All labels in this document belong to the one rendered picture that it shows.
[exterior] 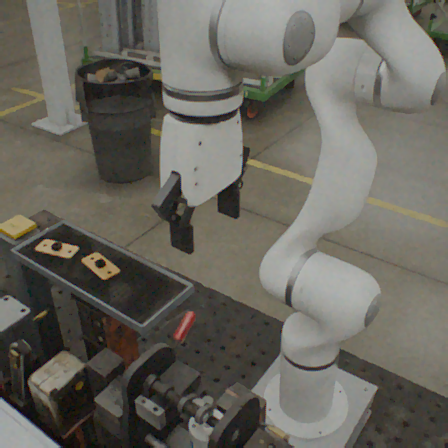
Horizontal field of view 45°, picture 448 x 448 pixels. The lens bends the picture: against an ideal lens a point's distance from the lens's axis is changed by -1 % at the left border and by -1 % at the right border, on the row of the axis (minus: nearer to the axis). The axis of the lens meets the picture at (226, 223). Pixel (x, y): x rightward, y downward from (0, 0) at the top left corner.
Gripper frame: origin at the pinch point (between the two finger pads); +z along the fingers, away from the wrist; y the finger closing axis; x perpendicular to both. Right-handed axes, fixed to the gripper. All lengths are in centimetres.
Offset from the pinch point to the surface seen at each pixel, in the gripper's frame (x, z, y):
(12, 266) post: -60, 38, -5
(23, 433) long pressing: -27, 45, 18
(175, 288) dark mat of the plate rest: -18.2, 28.7, -13.0
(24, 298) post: -60, 48, -6
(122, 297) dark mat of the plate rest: -24.3, 28.7, -5.4
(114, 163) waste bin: -212, 129, -169
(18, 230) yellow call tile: -58, 29, -7
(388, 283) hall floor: -24, 145, -179
